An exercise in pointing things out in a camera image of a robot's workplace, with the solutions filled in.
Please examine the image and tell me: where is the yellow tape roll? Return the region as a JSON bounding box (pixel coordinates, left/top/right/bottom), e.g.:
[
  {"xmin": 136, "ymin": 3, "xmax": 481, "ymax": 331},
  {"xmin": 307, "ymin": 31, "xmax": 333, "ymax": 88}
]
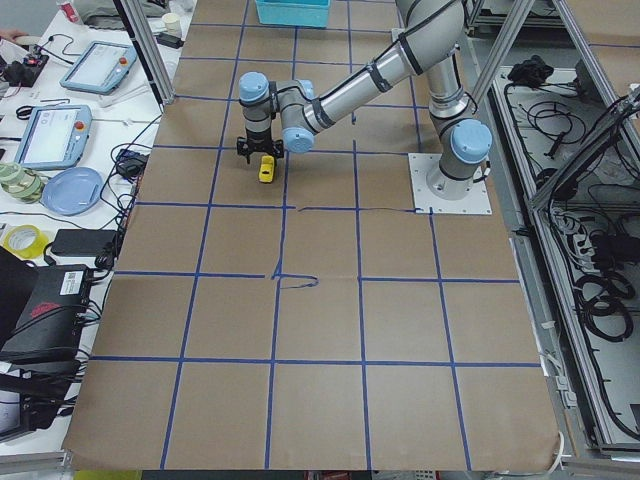
[{"xmin": 3, "ymin": 225, "xmax": 49, "ymax": 260}]

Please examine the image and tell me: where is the far teach pendant tablet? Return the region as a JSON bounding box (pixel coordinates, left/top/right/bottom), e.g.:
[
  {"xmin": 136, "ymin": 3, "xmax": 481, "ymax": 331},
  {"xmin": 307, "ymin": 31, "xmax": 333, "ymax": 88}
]
[{"xmin": 59, "ymin": 41, "xmax": 138, "ymax": 95}]

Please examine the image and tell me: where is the black electronics box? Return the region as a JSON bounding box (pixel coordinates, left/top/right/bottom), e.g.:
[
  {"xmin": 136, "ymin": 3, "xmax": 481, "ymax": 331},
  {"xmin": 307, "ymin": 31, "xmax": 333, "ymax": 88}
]
[{"xmin": 1, "ymin": 249, "xmax": 91, "ymax": 365}]

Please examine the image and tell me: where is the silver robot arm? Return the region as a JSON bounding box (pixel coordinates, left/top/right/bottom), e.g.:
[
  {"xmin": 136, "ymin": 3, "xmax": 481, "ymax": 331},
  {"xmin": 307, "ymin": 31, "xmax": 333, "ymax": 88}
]
[{"xmin": 236, "ymin": 1, "xmax": 492, "ymax": 182}]

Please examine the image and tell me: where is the yellow toy beetle car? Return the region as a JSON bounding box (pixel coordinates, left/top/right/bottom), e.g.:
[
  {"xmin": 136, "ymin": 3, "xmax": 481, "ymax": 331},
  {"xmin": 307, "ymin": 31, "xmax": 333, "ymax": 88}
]
[{"xmin": 258, "ymin": 155, "xmax": 276, "ymax": 184}]

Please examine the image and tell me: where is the aluminium frame post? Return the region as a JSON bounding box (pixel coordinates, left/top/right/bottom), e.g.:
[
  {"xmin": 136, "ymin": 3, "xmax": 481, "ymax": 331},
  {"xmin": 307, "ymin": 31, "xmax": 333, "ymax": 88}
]
[{"xmin": 113, "ymin": 0, "xmax": 175, "ymax": 106}]

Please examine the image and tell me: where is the teach pendant tablet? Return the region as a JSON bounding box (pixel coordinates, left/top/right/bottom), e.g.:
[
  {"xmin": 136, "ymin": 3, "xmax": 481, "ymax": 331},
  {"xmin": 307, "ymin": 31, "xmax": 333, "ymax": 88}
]
[
  {"xmin": 14, "ymin": 105, "xmax": 93, "ymax": 171},
  {"xmin": 59, "ymin": 41, "xmax": 138, "ymax": 95}
]

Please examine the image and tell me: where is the near teach pendant tablet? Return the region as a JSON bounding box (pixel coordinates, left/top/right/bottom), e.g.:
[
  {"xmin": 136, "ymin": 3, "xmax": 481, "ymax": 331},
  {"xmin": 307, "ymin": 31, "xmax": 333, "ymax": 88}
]
[{"xmin": 14, "ymin": 105, "xmax": 93, "ymax": 171}]

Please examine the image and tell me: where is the light blue plate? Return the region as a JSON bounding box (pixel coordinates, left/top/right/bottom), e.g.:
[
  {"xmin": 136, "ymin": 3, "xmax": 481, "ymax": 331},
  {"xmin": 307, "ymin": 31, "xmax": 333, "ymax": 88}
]
[{"xmin": 41, "ymin": 167, "xmax": 103, "ymax": 216}]

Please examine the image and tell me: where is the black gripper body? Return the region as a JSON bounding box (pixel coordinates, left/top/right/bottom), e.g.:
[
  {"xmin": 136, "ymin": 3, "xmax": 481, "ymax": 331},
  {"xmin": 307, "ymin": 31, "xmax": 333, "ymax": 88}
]
[{"xmin": 236, "ymin": 130, "xmax": 276, "ymax": 156}]

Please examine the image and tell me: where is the light blue plastic bin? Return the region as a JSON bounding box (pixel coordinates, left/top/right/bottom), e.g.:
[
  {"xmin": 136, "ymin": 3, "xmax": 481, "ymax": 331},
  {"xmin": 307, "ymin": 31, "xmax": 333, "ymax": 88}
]
[{"xmin": 255, "ymin": 0, "xmax": 331, "ymax": 28}]

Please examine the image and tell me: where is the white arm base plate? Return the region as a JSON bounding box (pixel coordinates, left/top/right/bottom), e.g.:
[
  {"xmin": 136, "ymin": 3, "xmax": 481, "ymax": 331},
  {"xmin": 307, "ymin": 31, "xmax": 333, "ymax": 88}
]
[{"xmin": 408, "ymin": 153, "xmax": 492, "ymax": 216}]

